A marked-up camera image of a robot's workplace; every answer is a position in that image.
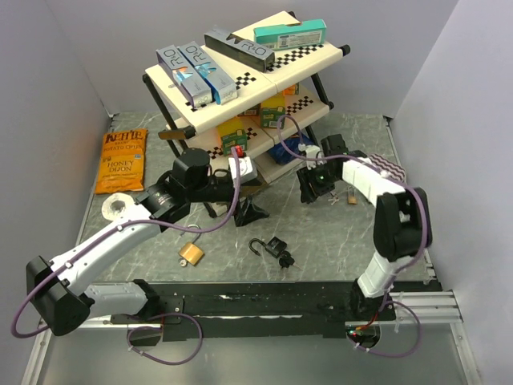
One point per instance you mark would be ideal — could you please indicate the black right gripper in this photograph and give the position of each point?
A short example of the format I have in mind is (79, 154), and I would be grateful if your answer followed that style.
(307, 176)

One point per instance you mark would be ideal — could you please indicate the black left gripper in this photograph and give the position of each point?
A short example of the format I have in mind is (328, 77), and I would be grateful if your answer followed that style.
(248, 212)

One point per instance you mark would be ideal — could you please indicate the silver key bunch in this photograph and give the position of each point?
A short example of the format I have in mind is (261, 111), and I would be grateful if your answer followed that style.
(333, 198)

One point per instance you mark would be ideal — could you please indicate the small brass long-shackle padlock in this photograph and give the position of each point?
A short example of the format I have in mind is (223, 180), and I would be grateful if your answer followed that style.
(351, 196)

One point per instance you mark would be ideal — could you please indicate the black round padlock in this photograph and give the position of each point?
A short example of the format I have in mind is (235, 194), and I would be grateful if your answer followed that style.
(274, 247)

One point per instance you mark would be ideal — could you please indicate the black-headed key bunch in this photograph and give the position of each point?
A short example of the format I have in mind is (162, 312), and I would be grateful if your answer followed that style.
(286, 260)

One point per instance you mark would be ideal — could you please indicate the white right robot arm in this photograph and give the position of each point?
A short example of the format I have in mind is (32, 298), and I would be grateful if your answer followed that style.
(401, 220)

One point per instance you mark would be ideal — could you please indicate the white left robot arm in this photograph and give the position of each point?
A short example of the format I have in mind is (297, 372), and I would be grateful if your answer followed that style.
(63, 289)

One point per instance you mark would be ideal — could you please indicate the large brass padlock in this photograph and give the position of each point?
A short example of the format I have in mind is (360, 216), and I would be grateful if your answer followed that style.
(191, 253)

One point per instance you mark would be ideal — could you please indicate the purple wavy sponge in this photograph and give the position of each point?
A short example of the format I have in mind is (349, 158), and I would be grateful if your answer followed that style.
(395, 171)

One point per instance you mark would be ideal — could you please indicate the green yellow box front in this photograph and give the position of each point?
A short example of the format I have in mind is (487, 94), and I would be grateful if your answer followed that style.
(231, 134)

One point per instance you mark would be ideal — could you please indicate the green yellow box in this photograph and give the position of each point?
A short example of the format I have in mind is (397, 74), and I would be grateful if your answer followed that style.
(231, 134)
(271, 110)

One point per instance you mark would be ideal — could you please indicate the cream three-tier shelf rack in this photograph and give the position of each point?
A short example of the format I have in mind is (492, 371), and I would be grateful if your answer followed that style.
(253, 87)

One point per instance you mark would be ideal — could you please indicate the green yellow box rear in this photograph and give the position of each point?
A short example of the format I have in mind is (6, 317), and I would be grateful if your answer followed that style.
(271, 110)

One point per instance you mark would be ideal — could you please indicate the blue R+O box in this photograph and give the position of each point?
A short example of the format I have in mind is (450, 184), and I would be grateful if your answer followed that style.
(222, 86)

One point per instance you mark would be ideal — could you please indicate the purple R+O box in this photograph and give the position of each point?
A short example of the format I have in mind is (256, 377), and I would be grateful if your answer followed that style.
(184, 76)

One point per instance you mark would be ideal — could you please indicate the orange Kettle chips bag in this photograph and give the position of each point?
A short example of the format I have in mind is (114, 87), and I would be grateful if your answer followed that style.
(122, 162)

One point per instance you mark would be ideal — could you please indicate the white tape roll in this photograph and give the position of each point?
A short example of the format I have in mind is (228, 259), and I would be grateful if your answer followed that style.
(115, 205)

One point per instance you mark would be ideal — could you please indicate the dark grey R+O box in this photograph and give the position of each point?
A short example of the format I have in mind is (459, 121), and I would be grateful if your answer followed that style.
(244, 51)

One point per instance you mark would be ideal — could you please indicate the teal toothpaste box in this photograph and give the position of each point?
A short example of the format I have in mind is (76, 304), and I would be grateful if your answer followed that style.
(288, 36)

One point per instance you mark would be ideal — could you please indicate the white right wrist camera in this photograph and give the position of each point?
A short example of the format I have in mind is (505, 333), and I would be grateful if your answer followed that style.
(309, 151)

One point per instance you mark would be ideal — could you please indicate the brown wooden-handled tool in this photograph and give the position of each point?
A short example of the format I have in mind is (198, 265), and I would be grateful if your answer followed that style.
(178, 134)

